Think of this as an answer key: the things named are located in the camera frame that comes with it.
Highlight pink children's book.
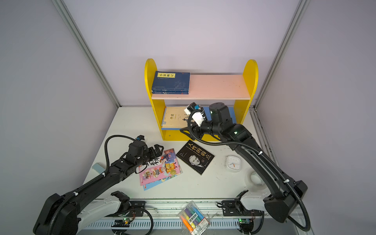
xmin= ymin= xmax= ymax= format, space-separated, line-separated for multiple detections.
xmin=136 ymin=148 xmax=183 ymax=186

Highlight light blue thin book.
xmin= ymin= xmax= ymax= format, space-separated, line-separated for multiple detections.
xmin=142 ymin=174 xmax=180 ymax=191

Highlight cream book blue edge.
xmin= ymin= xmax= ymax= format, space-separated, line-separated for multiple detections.
xmin=162 ymin=106 xmax=189 ymax=130

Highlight dark blue bottom book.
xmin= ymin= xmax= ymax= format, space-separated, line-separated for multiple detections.
xmin=152 ymin=71 xmax=191 ymax=91

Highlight dark blue book yellow label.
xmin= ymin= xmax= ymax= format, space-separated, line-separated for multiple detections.
xmin=152 ymin=91 xmax=189 ymax=95

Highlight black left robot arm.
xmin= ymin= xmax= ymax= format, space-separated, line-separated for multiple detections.
xmin=33 ymin=135 xmax=164 ymax=235

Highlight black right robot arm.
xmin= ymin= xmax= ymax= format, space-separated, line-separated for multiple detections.
xmin=180 ymin=102 xmax=311 ymax=232

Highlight yellow shelf pink blue boards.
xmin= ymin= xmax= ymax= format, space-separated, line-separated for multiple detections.
xmin=144 ymin=58 xmax=259 ymax=141

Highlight black book gold lettering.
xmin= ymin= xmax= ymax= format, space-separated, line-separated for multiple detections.
xmin=176 ymin=141 xmax=214 ymax=175

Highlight white tape roll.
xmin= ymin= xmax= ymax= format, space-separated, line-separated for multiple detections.
xmin=249 ymin=172 xmax=264 ymax=187

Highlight pack of coloured markers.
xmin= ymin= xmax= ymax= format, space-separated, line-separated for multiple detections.
xmin=178 ymin=201 xmax=210 ymax=235

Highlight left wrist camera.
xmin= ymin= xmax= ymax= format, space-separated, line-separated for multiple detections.
xmin=136 ymin=135 xmax=146 ymax=141

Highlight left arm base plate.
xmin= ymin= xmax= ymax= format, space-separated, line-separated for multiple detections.
xmin=100 ymin=191 xmax=146 ymax=217

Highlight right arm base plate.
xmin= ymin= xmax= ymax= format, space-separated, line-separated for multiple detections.
xmin=216 ymin=190 xmax=263 ymax=217

